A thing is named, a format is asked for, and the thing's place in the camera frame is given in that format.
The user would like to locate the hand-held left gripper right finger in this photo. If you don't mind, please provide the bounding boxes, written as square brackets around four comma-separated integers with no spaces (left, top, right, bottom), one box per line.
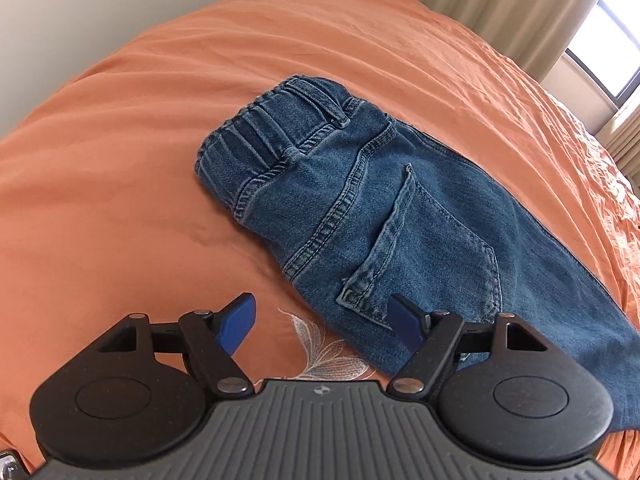
[387,293,549,399]

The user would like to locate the window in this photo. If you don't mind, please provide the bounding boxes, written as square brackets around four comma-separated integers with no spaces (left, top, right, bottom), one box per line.
[565,0,640,107]

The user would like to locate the blue denim pants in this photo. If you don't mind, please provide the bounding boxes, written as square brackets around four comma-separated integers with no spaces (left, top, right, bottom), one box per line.
[194,74,640,431]

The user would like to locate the narrow beige curtain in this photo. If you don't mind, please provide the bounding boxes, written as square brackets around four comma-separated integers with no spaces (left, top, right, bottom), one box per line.
[597,104,640,182]

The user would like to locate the orange bed sheet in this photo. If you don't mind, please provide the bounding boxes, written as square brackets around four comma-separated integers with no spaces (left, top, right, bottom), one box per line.
[0,0,640,480]

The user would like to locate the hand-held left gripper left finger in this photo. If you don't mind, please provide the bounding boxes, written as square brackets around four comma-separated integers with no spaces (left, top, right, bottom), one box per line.
[97,292,257,396]

